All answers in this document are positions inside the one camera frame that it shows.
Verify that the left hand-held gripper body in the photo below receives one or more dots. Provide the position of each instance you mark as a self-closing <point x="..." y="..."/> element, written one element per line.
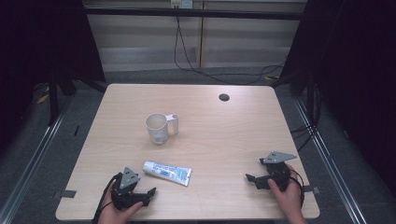
<point x="124" y="189"/>

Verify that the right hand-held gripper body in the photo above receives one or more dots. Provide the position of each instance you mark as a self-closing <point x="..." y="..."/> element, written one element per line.
<point x="277" y="174"/>

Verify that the white blue toothpaste tube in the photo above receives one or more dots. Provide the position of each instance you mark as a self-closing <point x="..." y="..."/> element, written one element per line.
<point x="168" y="173"/>

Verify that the person's left hand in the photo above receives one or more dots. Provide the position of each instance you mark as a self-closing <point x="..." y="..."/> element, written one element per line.
<point x="116" y="215"/>

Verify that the person's right hand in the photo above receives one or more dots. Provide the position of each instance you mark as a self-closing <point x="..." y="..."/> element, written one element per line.
<point x="289" y="199"/>

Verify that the grey tape strip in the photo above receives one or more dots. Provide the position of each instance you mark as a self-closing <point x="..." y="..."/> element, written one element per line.
<point x="64" y="194"/>
<point x="312" y="189"/>

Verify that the black round table grommet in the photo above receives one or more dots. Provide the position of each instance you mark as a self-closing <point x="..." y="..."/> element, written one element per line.
<point x="224" y="97"/>

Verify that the black metal stand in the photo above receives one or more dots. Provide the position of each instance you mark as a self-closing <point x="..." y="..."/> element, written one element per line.
<point x="53" y="99"/>

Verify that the black curtain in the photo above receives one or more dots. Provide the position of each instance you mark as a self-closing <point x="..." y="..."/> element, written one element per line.
<point x="40" y="40"/>
<point x="358" y="77"/>

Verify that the black horizontal bar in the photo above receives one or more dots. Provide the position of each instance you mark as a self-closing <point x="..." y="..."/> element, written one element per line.
<point x="193" y="13"/>

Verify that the metal floor rail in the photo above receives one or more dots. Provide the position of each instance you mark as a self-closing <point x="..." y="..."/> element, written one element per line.
<point x="34" y="161"/>
<point x="333" y="168"/>

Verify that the white wall socket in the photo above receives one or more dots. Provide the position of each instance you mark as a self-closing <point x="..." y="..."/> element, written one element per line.
<point x="181" y="3"/>

